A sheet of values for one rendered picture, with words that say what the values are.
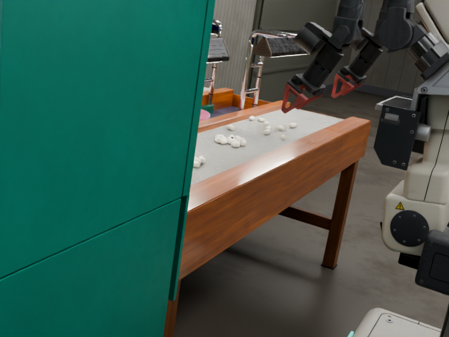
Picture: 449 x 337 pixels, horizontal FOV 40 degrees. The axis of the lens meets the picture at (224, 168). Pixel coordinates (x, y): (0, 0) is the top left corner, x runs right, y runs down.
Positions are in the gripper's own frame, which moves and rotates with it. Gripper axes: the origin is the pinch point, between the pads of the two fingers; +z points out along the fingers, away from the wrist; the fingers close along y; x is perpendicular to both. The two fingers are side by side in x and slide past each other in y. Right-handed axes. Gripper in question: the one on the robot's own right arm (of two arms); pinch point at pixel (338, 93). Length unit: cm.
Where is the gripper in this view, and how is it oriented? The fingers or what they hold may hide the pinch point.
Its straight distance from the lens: 208.4
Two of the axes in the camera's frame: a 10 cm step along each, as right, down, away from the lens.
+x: 7.2, 6.6, -2.3
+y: -4.6, 1.9, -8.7
